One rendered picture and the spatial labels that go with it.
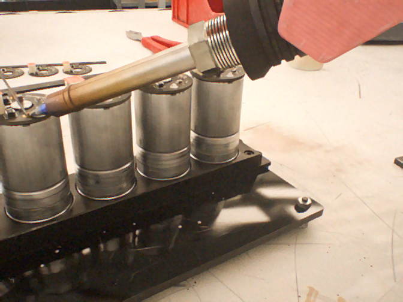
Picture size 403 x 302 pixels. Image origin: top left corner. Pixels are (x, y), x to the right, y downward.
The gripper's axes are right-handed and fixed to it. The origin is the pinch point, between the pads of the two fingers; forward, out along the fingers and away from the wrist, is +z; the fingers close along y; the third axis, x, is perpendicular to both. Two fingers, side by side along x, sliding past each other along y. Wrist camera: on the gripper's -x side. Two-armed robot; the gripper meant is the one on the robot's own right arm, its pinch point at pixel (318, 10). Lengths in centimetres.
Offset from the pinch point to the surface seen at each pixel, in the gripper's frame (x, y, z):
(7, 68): -15.7, -20.0, 20.1
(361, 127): 9.6, -16.0, 6.2
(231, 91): -0.1, -5.7, 5.3
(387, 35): 13.8, -38.7, 2.3
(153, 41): -7.2, -29.6, 14.4
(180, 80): -2.2, -4.5, 5.6
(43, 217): -3.7, 0.3, 11.2
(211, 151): 0.7, -5.4, 8.1
